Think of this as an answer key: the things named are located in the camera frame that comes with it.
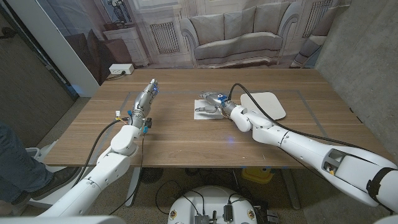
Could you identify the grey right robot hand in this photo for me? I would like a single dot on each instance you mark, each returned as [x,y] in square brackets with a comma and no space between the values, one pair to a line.
[217,100]

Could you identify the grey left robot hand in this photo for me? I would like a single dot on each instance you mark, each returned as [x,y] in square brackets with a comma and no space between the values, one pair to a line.
[144,99]

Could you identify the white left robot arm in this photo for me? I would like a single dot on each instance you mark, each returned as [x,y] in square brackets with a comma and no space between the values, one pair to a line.
[105,168]

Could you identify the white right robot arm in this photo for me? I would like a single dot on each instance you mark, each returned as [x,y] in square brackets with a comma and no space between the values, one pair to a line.
[304,146]

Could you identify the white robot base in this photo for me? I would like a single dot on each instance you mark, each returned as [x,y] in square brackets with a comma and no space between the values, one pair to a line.
[211,199]

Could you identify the white square paper plate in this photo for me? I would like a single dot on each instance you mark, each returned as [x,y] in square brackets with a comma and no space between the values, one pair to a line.
[269,101]

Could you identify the white power strip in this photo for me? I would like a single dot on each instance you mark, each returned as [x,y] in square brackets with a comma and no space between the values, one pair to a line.
[121,68]

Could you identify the printed living room backdrop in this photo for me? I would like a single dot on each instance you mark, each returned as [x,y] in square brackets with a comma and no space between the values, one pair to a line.
[239,31]

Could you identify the black round fan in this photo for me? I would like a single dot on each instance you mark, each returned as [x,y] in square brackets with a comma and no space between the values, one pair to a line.
[151,175]

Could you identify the yellow object under table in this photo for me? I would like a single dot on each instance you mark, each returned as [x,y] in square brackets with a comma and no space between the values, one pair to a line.
[256,175]

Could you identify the white table leg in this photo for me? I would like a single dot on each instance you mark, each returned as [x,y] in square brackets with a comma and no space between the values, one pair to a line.
[133,186]
[290,189]

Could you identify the dark brown shoe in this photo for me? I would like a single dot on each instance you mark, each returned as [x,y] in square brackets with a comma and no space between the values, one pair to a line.
[59,179]

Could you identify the white plastic floor base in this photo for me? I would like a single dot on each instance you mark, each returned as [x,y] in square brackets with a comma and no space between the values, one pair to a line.
[34,154]

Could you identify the person's leg in jeans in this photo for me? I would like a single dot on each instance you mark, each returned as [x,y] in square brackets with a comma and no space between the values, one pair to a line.
[18,168]

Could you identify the white robot chest shell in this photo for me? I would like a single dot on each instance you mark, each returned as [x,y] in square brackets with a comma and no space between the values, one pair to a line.
[62,220]

